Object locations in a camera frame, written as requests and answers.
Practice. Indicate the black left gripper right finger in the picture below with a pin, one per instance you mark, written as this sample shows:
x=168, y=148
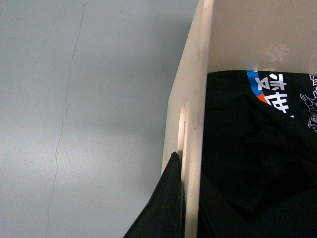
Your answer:
x=220, y=216

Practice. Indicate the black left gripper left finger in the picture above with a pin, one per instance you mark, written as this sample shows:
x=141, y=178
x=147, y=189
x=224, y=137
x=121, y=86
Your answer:
x=162, y=216

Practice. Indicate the black printed t-shirt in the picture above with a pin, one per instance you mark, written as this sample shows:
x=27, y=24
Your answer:
x=260, y=150

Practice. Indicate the cream plastic laundry hamper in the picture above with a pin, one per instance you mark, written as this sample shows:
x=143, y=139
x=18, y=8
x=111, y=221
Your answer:
x=267, y=35

